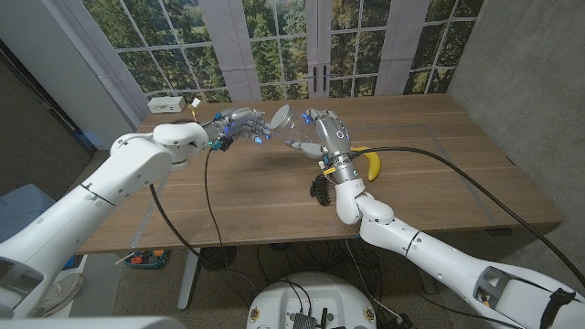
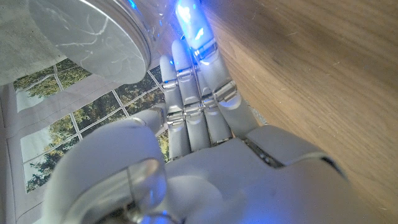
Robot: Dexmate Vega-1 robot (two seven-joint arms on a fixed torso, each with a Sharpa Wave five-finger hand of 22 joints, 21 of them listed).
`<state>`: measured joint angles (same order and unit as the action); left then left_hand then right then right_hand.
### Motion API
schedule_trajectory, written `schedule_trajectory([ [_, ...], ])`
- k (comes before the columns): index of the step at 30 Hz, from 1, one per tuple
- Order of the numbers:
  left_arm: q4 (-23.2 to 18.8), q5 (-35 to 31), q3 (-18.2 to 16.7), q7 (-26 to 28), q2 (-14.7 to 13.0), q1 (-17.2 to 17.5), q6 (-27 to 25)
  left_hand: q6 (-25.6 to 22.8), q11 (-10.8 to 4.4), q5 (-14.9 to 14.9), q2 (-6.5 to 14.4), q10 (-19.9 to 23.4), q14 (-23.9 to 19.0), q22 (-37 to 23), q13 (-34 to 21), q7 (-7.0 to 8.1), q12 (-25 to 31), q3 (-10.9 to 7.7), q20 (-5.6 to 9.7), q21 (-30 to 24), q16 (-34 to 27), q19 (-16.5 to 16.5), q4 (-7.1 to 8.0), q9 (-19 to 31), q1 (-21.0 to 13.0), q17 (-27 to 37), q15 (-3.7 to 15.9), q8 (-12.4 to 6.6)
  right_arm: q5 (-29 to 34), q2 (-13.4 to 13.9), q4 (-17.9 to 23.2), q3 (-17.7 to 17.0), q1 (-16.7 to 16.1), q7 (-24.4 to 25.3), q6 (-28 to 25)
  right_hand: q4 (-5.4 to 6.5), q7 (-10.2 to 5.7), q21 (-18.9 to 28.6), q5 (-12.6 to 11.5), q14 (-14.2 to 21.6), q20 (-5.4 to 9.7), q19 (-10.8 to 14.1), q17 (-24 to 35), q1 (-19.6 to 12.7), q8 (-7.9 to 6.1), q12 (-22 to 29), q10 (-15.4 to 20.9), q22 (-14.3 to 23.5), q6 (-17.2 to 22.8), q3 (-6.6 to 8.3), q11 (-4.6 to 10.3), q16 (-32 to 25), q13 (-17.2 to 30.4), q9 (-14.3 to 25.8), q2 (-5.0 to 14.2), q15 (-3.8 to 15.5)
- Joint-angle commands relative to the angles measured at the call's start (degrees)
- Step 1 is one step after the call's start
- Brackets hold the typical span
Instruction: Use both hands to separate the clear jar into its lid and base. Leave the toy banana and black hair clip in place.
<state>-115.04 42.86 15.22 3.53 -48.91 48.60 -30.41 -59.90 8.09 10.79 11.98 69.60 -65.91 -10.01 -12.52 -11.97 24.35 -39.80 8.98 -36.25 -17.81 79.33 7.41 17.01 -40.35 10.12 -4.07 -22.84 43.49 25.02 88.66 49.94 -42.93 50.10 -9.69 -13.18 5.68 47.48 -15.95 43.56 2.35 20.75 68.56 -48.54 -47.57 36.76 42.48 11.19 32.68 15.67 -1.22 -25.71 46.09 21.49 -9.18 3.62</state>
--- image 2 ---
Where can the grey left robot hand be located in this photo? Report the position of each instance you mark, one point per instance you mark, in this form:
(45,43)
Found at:
(248,180)

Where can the clear glass jar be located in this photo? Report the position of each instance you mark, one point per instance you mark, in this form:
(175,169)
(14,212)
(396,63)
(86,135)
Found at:
(161,28)

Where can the grey round jar lid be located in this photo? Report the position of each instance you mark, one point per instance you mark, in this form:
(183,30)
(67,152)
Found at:
(93,40)

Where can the printed window backdrop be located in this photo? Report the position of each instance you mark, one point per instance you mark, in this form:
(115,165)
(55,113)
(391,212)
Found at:
(62,102)

